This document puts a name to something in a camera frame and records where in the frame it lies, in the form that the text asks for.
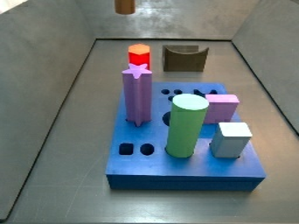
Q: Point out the purple star peg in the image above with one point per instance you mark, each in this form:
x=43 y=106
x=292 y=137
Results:
x=137 y=91

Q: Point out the pink rectangular block peg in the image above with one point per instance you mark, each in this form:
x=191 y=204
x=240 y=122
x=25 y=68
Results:
x=221 y=108

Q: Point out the blue foam shape board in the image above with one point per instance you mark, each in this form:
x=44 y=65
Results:
x=139 y=164

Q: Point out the light blue square peg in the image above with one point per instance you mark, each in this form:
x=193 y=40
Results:
x=229 y=139

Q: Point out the brown round cylinder peg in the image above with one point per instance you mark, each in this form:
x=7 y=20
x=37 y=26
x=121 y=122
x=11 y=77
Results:
x=125 y=7

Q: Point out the red hexagonal peg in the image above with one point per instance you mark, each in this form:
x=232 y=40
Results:
x=139 y=55

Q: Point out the dark olive arch block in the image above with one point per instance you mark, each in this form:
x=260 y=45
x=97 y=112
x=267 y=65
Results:
x=184 y=58

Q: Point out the green cylinder peg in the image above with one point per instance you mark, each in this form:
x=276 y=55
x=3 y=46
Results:
x=187 y=116

